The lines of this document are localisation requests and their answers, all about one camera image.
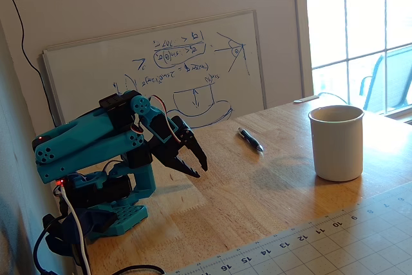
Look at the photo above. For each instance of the whiteboard with blue writing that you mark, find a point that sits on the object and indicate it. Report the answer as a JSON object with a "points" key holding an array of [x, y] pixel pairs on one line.
{"points": [[96, 62]]}

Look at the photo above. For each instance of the small white flat strip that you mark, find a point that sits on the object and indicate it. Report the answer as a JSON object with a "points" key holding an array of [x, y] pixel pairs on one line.
{"points": [[305, 99]]}

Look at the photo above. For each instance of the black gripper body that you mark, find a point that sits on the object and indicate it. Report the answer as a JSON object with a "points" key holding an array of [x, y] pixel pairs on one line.
{"points": [[179, 153]]}

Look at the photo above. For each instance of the grey gridded cutting mat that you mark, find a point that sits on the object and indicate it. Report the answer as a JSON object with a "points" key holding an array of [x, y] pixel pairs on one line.
{"points": [[322, 249]]}

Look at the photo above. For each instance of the dark blue table clamp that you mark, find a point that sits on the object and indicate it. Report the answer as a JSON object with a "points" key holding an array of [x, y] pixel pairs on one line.
{"points": [[93, 220]]}

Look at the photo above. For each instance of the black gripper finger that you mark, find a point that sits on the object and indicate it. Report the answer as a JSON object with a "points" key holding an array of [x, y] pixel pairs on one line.
{"points": [[196, 152], [185, 168]]}

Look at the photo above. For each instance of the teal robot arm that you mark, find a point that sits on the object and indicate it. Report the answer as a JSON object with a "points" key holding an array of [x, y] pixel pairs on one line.
{"points": [[80, 133]]}

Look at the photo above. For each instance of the white ceramic mug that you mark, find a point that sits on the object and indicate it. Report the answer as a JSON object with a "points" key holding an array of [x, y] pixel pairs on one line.
{"points": [[338, 146]]}

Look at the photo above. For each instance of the motor controller board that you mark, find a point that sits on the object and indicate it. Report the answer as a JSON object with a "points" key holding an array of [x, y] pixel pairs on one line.
{"points": [[61, 182]]}

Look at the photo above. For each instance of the teal patio chair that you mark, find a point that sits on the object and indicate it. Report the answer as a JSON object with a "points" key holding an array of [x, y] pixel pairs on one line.
{"points": [[396, 78]]}

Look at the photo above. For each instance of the black silver pen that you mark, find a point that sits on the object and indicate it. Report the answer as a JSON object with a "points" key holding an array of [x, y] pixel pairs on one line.
{"points": [[249, 138]]}

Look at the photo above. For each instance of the white framed window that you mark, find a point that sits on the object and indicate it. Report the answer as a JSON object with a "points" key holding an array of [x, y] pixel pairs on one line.
{"points": [[346, 30]]}

